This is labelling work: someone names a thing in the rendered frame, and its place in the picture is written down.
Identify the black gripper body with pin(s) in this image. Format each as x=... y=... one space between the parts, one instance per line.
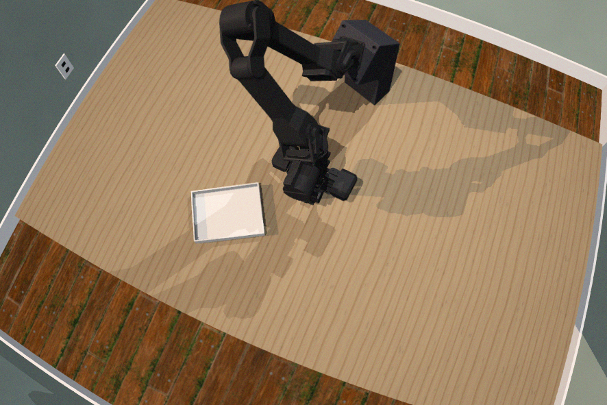
x=341 y=182

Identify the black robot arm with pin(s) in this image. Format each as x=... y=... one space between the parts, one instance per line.
x=323 y=61

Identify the white tray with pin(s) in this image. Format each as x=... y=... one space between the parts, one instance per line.
x=227 y=213

